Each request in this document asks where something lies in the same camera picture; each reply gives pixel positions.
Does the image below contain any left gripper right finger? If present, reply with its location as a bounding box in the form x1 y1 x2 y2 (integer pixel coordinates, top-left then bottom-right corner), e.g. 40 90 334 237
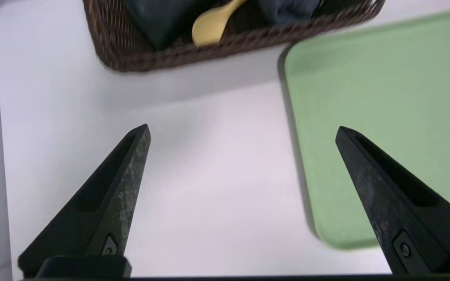
335 126 450 275

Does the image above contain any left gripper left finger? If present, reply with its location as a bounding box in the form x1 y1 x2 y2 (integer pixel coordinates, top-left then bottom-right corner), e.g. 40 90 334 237
17 124 152 278

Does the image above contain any black fabric pouch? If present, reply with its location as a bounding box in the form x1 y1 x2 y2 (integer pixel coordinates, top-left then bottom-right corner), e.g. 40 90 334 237
125 0 210 50

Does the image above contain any wooden spoon with blue handle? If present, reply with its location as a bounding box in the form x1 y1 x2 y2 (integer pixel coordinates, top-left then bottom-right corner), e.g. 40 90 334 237
191 0 248 48

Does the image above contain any dark grey towel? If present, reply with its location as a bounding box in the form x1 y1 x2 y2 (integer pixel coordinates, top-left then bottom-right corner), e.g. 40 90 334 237
257 0 324 25

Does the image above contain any dark brown wicker basket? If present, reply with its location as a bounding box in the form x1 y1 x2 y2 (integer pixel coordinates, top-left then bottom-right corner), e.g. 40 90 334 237
82 0 386 73

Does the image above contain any light green plastic tray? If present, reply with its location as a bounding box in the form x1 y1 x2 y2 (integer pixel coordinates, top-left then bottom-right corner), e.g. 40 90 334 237
283 8 450 251

